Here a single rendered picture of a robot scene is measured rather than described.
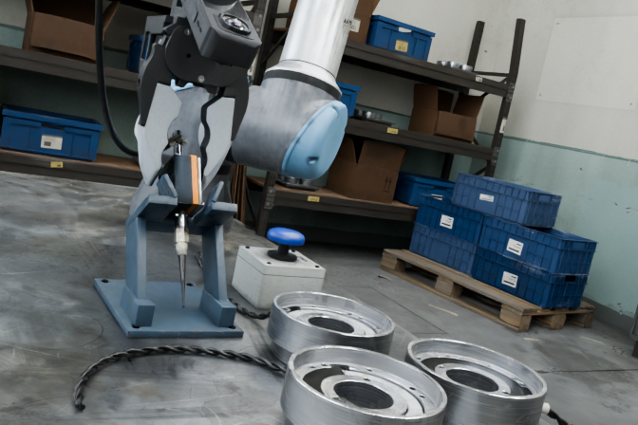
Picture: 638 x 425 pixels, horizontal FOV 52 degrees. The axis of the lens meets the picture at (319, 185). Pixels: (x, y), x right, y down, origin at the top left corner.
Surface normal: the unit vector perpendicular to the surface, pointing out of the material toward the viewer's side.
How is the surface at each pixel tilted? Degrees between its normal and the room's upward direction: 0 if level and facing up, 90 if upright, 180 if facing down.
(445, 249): 90
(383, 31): 90
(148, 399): 0
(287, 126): 79
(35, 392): 0
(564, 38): 90
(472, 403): 90
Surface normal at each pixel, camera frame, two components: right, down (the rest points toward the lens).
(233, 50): 0.31, 0.63
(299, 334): -0.50, 0.00
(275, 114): -0.21, -0.28
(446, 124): 0.37, 0.13
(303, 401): -0.74, -0.08
